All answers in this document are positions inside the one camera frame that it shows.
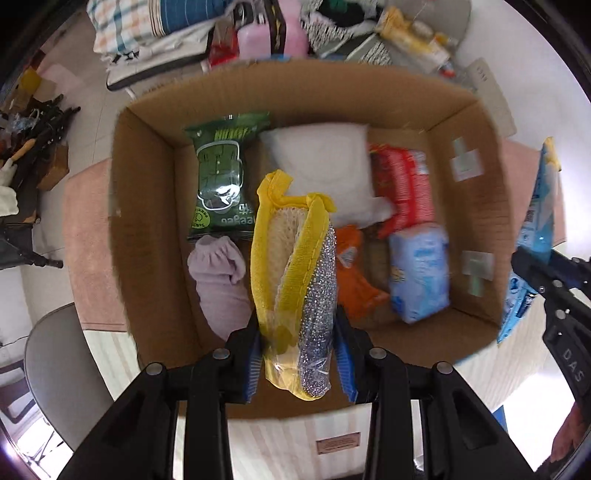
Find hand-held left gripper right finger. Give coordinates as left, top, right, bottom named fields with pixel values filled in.
left=335, top=307, right=539, bottom=480

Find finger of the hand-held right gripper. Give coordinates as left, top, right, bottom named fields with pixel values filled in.
left=510, top=247, right=591, bottom=324

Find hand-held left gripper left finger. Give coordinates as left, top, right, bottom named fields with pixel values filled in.
left=76, top=318, right=264, bottom=480

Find light blue tall packet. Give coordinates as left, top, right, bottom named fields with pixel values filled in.
left=496, top=137, right=563, bottom=344

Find orange packet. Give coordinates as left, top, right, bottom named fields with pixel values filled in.
left=335, top=225, right=391, bottom=324

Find purple socks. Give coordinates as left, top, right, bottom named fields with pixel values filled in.
left=187, top=234, right=252, bottom=340

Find yellow silver scrubber sponge pack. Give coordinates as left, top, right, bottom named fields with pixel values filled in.
left=252, top=170, right=338, bottom=400

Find blue white tissue packet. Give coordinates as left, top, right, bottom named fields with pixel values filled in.
left=388, top=224, right=451, bottom=324

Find red packet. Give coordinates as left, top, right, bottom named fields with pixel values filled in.
left=367, top=144, right=437, bottom=238

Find green snack packet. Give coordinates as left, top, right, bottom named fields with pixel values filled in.
left=183, top=112, right=271, bottom=241

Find person's right hand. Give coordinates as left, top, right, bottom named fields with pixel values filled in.
left=551, top=401, right=591, bottom=468

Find white panel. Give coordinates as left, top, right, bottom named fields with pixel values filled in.
left=464, top=58, right=517, bottom=137

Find grey round-back chair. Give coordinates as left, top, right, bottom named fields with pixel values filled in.
left=23, top=302, right=116, bottom=450

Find black folded stroller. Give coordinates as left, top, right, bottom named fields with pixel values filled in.
left=0, top=92, right=81, bottom=271

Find grey cluttered chair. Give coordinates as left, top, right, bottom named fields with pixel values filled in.
left=318, top=0, right=472, bottom=77

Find yellow snack bag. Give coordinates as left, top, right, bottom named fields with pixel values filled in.
left=376, top=7, right=451, bottom=65

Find small brown cardboard box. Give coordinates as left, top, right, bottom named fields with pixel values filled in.
left=37, top=143, right=70, bottom=192

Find white goose plush toy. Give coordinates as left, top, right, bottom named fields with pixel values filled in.
left=0, top=159, right=19, bottom=215

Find black white clothes pile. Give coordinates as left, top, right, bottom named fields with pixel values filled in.
left=300, top=0, right=385, bottom=51

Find white folding bed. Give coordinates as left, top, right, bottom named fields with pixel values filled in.
left=104, top=21, right=241, bottom=93

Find pink suitcase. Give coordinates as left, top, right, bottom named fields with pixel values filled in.
left=235, top=0, right=308, bottom=59

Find plaid folded quilt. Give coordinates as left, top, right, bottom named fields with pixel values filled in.
left=88, top=0, right=236, bottom=52

